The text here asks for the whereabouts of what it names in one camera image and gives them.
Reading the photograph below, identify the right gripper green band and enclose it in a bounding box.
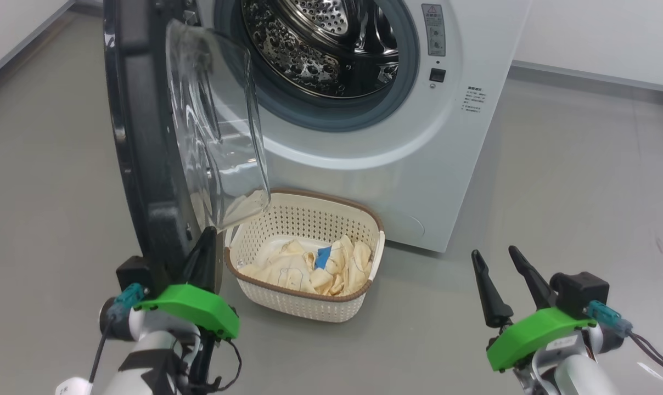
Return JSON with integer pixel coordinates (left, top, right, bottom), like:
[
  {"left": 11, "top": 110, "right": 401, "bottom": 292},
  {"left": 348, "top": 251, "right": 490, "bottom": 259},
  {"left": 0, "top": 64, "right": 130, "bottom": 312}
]
[{"left": 471, "top": 245, "right": 597, "bottom": 373}]

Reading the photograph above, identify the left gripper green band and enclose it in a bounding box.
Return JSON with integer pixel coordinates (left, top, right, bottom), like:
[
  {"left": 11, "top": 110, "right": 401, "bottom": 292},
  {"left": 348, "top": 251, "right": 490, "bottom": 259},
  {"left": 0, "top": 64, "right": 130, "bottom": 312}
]
[{"left": 136, "top": 225, "right": 240, "bottom": 340}]

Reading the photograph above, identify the cream printed garment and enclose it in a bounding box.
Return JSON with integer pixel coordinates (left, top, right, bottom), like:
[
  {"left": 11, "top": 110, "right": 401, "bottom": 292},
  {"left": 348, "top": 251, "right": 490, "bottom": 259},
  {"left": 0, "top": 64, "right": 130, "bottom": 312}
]
[{"left": 238, "top": 240, "right": 332, "bottom": 294}]

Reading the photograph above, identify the black glass washer door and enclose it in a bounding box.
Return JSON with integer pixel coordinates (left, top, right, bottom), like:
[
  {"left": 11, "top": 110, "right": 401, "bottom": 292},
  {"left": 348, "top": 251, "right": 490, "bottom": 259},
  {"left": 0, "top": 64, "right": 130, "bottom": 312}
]
[{"left": 102, "top": 0, "right": 272, "bottom": 294}]

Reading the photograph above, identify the cream garment with blue patch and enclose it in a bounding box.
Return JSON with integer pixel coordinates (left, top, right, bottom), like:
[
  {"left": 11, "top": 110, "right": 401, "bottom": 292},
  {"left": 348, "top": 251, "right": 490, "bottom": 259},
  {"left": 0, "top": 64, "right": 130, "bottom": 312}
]
[{"left": 310, "top": 235, "right": 373, "bottom": 297}]

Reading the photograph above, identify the white front-load washing machine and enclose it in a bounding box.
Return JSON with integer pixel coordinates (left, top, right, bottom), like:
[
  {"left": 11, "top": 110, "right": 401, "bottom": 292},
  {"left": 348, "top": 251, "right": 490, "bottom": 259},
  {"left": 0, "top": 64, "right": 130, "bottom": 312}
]
[{"left": 194, "top": 0, "right": 532, "bottom": 253}]

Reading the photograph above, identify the steel washer drum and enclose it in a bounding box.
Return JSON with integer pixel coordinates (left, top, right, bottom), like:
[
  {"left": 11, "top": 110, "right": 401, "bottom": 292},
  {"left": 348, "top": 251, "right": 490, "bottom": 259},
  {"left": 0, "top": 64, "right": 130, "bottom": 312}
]
[{"left": 241, "top": 0, "right": 401, "bottom": 99}]

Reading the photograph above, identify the cream perforated laundry basket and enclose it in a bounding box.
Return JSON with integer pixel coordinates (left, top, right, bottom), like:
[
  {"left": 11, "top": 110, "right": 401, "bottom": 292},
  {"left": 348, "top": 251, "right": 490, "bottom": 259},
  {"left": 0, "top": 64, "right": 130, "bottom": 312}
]
[{"left": 224, "top": 188, "right": 386, "bottom": 323}]

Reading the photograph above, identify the grey warning label sticker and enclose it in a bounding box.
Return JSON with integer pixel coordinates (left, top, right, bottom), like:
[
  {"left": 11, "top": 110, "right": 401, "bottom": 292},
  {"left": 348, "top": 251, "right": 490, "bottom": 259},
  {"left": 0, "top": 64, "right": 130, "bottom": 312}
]
[{"left": 422, "top": 4, "right": 446, "bottom": 57}]

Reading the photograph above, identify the teal connector with black cable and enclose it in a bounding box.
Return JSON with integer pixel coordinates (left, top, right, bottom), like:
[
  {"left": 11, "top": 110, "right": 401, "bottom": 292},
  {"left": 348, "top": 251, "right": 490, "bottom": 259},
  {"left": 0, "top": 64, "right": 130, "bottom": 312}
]
[{"left": 587, "top": 300, "right": 663, "bottom": 385}]

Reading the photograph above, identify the thin black cable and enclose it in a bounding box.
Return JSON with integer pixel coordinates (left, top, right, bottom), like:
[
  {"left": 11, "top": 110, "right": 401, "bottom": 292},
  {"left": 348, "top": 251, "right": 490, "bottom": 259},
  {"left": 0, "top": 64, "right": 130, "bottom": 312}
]
[
  {"left": 186, "top": 339, "right": 243, "bottom": 393},
  {"left": 88, "top": 315, "right": 115, "bottom": 385}
]

